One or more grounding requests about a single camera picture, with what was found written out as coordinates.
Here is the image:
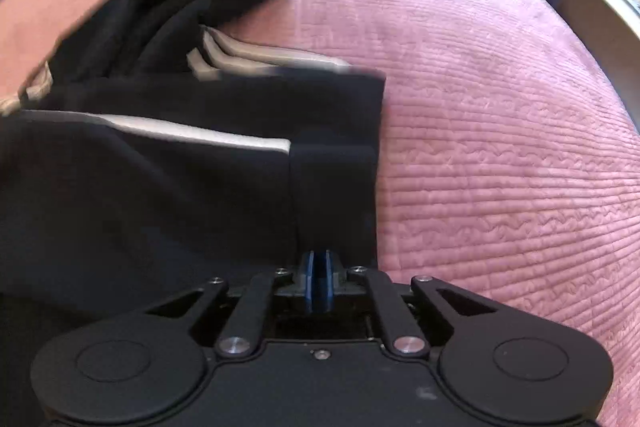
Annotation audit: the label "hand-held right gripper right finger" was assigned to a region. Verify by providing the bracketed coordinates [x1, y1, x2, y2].
[324, 249, 506, 358]

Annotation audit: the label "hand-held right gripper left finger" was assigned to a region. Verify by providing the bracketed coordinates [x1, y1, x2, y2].
[142, 251, 317, 360]

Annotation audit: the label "black pants with white stripes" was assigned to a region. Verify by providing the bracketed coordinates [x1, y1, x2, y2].
[0, 0, 387, 343]

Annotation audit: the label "pink quilted bedspread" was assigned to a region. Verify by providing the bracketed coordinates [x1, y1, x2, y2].
[0, 0, 640, 427]

